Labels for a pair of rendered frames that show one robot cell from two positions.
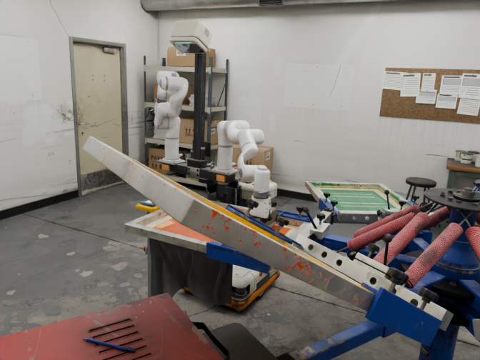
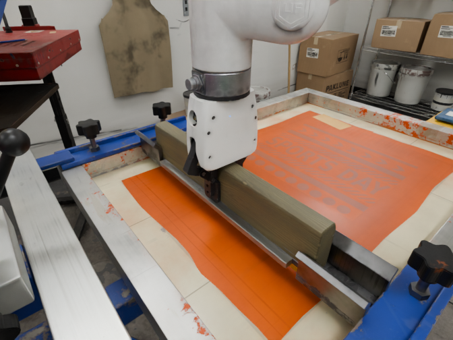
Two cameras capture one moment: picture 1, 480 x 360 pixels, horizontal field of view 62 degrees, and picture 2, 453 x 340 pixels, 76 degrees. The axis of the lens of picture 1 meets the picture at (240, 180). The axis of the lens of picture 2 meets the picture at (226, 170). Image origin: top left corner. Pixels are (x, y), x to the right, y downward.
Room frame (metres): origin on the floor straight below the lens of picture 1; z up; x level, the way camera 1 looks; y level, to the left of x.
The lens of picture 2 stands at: (1.99, -0.45, 1.28)
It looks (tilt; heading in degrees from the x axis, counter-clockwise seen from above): 32 degrees down; 114
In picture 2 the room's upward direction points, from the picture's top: straight up
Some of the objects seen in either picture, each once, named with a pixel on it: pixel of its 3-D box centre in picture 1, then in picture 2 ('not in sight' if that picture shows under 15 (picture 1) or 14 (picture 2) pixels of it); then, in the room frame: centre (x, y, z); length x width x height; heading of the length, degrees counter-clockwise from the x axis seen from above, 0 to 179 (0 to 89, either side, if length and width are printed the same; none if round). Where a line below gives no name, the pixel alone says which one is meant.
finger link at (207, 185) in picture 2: not in sight; (205, 184); (1.82, -0.13, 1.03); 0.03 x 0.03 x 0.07; 63
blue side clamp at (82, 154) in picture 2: (238, 256); (134, 149); (1.57, -0.01, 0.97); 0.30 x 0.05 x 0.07; 63
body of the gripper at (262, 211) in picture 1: (260, 205); (222, 121); (1.83, -0.10, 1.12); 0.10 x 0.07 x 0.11; 63
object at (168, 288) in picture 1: (190, 280); not in sight; (1.77, 0.22, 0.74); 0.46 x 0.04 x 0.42; 63
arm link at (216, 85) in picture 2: (262, 193); (217, 78); (1.83, -0.11, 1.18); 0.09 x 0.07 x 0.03; 63
